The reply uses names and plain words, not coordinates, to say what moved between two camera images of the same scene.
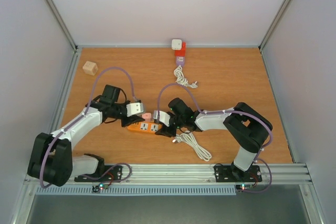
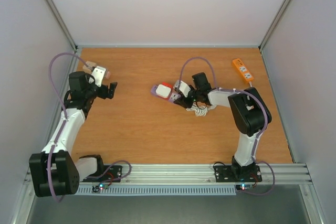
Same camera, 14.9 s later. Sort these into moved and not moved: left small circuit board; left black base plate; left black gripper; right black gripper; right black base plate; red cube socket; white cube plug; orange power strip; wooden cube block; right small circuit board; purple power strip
Moved: right black gripper; orange power strip; red cube socket; left black gripper; purple power strip; white cube plug
Not moved: left black base plate; wooden cube block; left small circuit board; right black base plate; right small circuit board
